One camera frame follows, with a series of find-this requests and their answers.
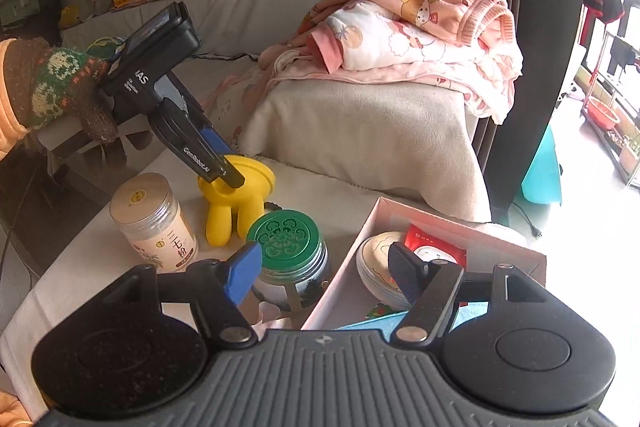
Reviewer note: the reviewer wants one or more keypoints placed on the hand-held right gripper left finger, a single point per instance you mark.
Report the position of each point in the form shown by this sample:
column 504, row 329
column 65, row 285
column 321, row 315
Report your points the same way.
column 242, row 269

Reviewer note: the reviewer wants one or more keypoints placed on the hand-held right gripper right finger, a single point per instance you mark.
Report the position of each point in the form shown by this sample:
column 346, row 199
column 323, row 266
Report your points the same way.
column 407, row 268

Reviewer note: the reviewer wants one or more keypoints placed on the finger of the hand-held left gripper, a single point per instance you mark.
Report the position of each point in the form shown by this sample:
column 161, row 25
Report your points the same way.
column 195, row 152
column 216, row 142

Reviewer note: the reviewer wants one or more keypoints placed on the round beige pouch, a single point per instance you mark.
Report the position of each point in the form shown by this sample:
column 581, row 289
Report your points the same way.
column 375, row 259

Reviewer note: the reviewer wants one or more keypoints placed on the red packet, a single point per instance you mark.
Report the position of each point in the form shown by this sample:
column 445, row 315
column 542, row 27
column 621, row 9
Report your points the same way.
column 430, row 238

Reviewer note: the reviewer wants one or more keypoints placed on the yellow rubber massager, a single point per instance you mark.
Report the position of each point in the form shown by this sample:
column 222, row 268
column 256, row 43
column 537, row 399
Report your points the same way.
column 235, row 207

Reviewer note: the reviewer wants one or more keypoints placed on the blue white tissue pack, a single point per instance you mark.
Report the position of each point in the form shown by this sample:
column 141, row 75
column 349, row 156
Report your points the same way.
column 372, row 323

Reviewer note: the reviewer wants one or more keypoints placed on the pink cardboard box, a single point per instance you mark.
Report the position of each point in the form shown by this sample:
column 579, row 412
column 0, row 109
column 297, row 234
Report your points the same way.
column 345, row 292

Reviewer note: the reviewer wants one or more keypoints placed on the person's left forearm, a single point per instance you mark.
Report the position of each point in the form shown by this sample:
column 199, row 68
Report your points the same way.
column 7, row 107

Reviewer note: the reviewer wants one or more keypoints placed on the person's left hand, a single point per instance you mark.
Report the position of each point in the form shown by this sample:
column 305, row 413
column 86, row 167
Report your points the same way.
column 65, row 82

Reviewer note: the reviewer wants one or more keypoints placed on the green lid glass jar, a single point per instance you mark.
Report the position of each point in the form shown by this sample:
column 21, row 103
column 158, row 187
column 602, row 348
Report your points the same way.
column 287, row 242

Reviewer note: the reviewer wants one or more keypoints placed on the clear jar with white label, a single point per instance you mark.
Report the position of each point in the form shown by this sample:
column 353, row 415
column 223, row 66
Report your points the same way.
column 155, row 227

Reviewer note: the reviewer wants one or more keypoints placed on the small yellow toy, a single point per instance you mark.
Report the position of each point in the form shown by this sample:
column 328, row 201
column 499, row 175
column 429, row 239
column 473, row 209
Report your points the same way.
column 70, row 18

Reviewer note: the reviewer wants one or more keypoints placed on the grey sofa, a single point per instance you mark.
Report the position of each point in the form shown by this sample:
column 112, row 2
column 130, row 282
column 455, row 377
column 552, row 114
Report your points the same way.
column 240, row 22

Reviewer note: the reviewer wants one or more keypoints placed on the beige blanket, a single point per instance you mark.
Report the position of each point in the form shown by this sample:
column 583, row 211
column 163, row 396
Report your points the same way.
column 360, row 142

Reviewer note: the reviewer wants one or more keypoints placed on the teal plastic object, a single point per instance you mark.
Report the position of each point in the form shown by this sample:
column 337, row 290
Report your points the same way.
column 542, row 172

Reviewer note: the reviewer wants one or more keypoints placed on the beige tablecloth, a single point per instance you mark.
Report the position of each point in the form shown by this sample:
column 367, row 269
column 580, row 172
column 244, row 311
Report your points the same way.
column 65, row 267

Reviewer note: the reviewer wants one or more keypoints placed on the pile of pink clothes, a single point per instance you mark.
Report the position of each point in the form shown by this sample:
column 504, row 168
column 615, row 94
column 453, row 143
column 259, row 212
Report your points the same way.
column 400, row 37

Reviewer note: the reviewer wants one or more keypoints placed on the red basin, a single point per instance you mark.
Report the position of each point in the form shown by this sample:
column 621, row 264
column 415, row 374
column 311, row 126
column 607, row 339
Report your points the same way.
column 602, row 113

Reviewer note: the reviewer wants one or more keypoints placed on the dark curtain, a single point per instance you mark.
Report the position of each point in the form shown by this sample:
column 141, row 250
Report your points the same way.
column 545, row 57

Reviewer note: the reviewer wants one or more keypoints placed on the metal rack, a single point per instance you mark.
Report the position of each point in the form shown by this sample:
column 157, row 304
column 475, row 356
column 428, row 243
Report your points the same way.
column 612, row 72

